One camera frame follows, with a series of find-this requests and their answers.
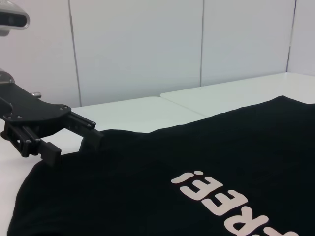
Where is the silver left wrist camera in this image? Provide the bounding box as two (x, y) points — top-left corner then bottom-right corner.
(0, 0), (31, 38)

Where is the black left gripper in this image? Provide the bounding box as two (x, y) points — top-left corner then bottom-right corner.
(0, 82), (104, 168)

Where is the black shirt with FREE print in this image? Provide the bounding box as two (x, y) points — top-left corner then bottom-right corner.
(6, 95), (315, 236)

